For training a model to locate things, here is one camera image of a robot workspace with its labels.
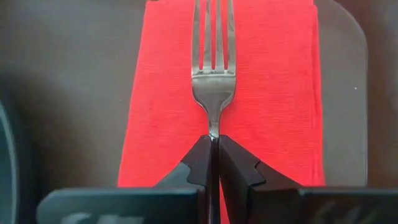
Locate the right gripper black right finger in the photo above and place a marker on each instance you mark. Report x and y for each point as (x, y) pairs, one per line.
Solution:
(239, 174)

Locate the silver metal fork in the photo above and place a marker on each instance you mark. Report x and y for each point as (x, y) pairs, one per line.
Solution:
(214, 90)

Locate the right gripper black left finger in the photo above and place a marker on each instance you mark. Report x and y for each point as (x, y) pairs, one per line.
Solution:
(200, 165)

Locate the black round plate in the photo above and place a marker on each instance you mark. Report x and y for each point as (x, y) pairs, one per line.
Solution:
(6, 174)

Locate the red cloth napkin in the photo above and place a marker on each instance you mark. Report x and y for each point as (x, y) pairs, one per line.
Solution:
(161, 109)

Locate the brown plastic serving tray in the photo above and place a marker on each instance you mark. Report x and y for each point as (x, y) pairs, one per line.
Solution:
(77, 77)

